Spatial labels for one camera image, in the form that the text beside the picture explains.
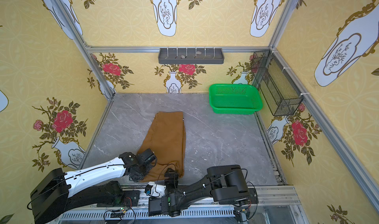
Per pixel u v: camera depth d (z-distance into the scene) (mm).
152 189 650
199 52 924
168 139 924
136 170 583
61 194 398
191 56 924
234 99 1133
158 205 560
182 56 901
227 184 461
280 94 753
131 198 730
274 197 752
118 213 719
